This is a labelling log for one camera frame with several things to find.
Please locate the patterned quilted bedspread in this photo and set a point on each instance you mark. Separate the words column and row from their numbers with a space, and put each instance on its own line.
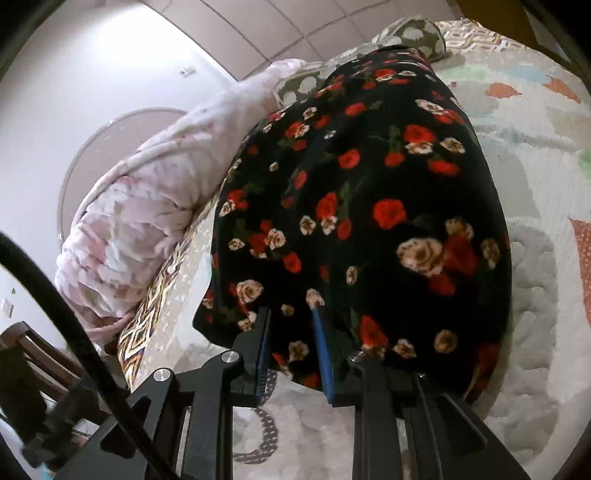
column 532, row 118

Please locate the pink floral folded duvet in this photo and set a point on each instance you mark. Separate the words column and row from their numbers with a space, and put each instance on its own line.
column 130, row 221

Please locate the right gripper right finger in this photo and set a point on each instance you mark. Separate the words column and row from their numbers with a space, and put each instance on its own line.
column 405, row 428

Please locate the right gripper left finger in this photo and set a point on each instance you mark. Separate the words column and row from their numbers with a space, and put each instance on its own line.
column 187, row 416

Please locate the black floral zip garment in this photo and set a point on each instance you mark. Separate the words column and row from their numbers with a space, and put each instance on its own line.
column 371, row 199

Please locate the dark wooden chair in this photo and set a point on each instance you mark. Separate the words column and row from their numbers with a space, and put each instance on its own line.
column 44, row 395

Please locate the round headboard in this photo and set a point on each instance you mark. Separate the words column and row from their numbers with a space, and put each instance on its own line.
column 102, row 151

